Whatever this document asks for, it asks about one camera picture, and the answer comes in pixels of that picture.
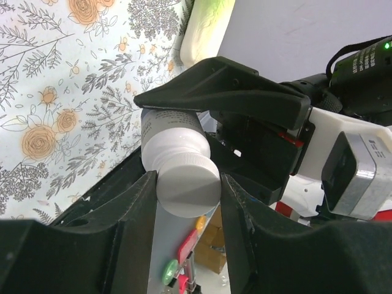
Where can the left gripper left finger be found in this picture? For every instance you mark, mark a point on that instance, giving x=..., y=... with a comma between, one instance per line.
x=107, y=250

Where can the white bottle cap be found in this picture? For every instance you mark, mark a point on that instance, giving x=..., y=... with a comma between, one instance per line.
x=188, y=185

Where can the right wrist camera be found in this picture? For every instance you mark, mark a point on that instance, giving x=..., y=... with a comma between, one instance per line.
x=356, y=177

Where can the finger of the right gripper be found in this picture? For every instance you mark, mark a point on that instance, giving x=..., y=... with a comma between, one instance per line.
x=220, y=84
x=261, y=162

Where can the white green napa cabbage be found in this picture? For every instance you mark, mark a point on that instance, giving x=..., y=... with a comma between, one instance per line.
x=205, y=30

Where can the floral table mat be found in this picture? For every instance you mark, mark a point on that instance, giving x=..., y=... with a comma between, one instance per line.
x=69, y=73

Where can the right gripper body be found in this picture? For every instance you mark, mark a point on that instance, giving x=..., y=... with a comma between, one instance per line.
x=303, y=192

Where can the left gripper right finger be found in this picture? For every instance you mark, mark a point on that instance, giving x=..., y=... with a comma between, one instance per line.
x=270, y=253

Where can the white pill bottle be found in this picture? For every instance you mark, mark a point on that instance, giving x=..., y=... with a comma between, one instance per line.
x=165, y=133

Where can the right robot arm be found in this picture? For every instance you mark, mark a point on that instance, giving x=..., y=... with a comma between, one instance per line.
x=356, y=84

